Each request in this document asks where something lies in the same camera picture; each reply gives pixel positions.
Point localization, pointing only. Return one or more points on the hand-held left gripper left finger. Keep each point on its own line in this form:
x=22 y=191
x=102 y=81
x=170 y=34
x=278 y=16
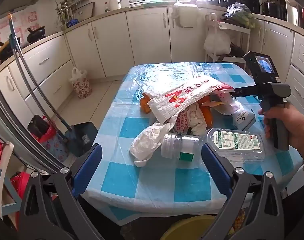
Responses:
x=88 y=165

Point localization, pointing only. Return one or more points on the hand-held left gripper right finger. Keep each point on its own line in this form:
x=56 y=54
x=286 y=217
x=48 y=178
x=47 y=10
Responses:
x=214 y=165

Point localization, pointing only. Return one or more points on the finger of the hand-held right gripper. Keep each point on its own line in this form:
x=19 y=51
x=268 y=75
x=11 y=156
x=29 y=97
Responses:
x=247 y=91

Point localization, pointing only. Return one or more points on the white paper bag red print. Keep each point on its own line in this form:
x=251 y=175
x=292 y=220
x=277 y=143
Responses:
x=182 y=97

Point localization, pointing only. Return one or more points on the yellow plastic bin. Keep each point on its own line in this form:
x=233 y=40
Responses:
x=189 y=230

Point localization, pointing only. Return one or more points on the small orange peel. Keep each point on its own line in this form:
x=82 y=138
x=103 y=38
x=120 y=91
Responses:
x=145 y=105

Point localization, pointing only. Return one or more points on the person's right hand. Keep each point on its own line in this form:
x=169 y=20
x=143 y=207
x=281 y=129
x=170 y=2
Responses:
x=297 y=130

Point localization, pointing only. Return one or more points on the clear bottle with white label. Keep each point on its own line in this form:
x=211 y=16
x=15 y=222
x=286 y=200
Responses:
x=242 y=120

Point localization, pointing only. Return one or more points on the table with blue checked cloth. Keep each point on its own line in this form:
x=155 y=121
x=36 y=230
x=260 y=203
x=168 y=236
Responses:
x=192 y=187

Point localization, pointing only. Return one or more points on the clear bottle with green label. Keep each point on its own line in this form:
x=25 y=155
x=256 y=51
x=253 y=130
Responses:
x=237 y=140

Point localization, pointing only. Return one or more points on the floral fabric basket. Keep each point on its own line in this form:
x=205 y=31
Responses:
x=56 y=150

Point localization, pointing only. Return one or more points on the black pan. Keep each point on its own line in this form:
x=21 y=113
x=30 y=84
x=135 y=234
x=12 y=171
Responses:
x=234 y=51

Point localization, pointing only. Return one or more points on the white plastic bag on trolley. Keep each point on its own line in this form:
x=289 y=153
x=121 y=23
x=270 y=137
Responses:
x=217 y=42

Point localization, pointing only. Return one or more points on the white storage trolley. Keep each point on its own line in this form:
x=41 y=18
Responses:
x=239 y=30

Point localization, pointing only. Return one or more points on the black pouch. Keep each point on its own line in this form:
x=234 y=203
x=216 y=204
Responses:
x=38 y=126

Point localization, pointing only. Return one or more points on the bag of green vegetables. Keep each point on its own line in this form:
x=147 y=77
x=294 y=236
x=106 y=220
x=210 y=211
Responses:
x=238 y=15

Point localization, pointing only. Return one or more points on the floral shopping bag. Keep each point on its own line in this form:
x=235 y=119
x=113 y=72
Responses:
x=80 y=86

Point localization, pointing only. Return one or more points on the white blue-edged rack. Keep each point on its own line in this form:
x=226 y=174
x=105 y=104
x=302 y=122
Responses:
x=3 y=180

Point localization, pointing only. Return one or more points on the white and red appliance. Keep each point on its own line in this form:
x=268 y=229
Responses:
x=295 y=12

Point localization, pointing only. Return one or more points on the white plastic bag on cabinet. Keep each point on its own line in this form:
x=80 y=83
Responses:
x=184 y=15

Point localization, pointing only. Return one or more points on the cream kitchen base cabinets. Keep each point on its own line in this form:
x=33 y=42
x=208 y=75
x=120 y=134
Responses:
x=147 y=37

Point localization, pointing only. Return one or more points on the black cooking pot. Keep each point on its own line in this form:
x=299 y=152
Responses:
x=5 y=52

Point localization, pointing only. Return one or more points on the black clay pot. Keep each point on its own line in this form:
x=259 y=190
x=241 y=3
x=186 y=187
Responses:
x=36 y=35

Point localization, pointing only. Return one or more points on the metal utensil rack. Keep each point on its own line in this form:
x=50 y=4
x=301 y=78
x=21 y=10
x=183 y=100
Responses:
x=66 y=12

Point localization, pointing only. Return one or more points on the dark sauce bottle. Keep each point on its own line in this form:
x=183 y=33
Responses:
x=106 y=8

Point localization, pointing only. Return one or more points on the white kettle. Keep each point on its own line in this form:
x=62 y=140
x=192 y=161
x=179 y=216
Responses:
x=114 y=3

